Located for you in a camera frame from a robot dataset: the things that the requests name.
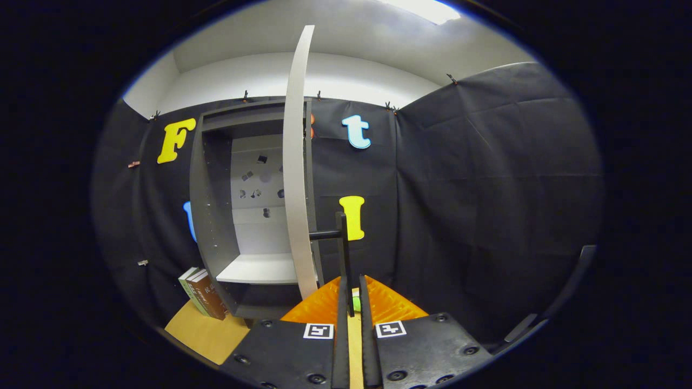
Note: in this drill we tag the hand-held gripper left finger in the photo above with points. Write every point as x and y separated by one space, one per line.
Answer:
286 351

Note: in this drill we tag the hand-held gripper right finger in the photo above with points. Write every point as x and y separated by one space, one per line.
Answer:
421 351

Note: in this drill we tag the translucent green plastic container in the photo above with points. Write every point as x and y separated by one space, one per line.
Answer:
357 302

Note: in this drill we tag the brown book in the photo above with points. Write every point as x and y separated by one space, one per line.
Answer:
211 300

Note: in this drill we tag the dark grey cabinet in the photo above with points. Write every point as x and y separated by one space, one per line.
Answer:
211 216

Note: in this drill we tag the black backdrop cloth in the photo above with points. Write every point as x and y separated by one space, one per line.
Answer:
486 189

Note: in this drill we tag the long ceiling light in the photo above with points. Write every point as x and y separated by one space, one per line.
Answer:
424 8

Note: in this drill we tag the dark grey curved frame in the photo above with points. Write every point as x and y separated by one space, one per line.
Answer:
573 281

